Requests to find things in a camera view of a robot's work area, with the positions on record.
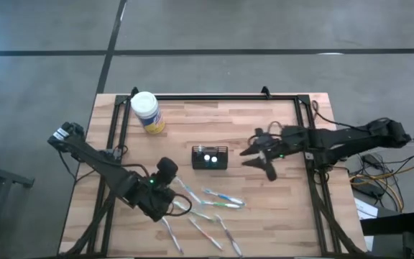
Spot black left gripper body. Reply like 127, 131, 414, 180
132, 157, 178, 222

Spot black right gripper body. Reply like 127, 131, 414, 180
262, 127, 311, 182

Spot blue toothbrush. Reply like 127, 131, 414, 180
175, 176, 203, 205
202, 187, 247, 205

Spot green toothbrush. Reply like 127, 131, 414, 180
200, 200, 244, 210
172, 200, 216, 222

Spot orange toothbrush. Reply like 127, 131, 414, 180
188, 217, 225, 252

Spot toothbrushes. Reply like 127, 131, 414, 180
215, 214, 244, 258

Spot black power brick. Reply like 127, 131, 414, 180
354, 179, 386, 199

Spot Lysol wipes canister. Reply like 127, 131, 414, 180
130, 91, 166, 135

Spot white paper sheet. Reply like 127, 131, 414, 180
354, 196, 379, 220

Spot black side desk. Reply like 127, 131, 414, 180
0, 158, 35, 259

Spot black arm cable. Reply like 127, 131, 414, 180
310, 99, 369, 131

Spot black wire caddy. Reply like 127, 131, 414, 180
191, 145, 229, 171

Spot black aluminium table frame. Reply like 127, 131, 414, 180
57, 86, 368, 259

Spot yellow cable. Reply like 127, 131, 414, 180
349, 165, 414, 213

